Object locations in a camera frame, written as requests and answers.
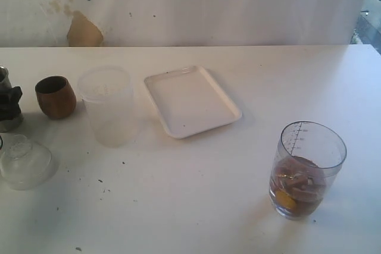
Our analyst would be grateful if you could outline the brown wooden cubes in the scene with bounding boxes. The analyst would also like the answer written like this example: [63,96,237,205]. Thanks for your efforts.
[269,156,326,218]

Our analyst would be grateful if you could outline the translucent plastic container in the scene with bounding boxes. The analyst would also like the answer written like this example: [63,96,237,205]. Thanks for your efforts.
[77,65,134,148]

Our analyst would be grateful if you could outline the white rectangular tray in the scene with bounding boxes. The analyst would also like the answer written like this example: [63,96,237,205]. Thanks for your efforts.
[144,66,242,139]

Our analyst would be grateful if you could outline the clear plastic shaker cup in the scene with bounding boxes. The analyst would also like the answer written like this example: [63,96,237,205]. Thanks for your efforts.
[268,121,347,219]

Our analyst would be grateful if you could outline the stainless steel cup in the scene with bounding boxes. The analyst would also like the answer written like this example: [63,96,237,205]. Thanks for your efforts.
[1,66,24,133]

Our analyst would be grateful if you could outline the clear dome shaker lid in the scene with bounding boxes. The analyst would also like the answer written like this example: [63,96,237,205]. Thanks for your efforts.
[1,134,57,190]

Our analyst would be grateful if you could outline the brown wooden cup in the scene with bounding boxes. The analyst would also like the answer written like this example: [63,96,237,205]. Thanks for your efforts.
[35,76,77,120]

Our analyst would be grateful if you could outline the gold coin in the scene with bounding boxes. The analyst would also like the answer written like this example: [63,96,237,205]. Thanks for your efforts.
[275,190,296,210]

